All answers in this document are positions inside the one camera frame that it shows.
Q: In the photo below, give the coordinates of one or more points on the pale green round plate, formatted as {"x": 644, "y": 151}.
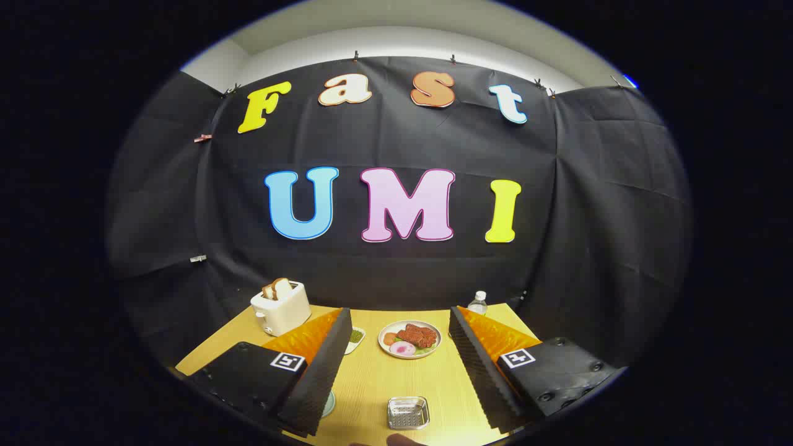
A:
{"x": 329, "y": 404}

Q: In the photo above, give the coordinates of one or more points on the pink round food slice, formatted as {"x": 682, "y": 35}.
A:
{"x": 403, "y": 348}

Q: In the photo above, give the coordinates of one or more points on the green label plastic bottle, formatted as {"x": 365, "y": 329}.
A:
{"x": 477, "y": 303}

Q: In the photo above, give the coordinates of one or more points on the toast bread slice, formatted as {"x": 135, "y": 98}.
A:
{"x": 283, "y": 287}
{"x": 268, "y": 291}

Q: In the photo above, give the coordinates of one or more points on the white oval food plate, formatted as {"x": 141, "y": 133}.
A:
{"x": 433, "y": 331}

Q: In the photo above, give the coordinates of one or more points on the brown meat slices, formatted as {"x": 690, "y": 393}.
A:
{"x": 416, "y": 336}

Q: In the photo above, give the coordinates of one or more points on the pile of green beans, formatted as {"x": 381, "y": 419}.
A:
{"x": 356, "y": 336}

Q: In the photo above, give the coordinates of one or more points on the white divided dish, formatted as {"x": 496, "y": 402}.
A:
{"x": 358, "y": 344}

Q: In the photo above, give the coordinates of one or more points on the orange carrot piece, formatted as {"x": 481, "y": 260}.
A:
{"x": 389, "y": 338}

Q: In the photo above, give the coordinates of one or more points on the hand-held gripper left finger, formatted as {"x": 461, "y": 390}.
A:
{"x": 322, "y": 371}

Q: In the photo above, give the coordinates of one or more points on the white toaster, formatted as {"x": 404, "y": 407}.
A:
{"x": 285, "y": 313}

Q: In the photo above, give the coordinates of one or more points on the perforated metal basket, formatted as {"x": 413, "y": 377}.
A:
{"x": 408, "y": 414}

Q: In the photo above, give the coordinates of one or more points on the pink clip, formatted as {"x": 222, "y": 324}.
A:
{"x": 202, "y": 137}

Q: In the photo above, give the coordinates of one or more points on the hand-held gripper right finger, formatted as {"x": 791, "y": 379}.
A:
{"x": 480, "y": 371}

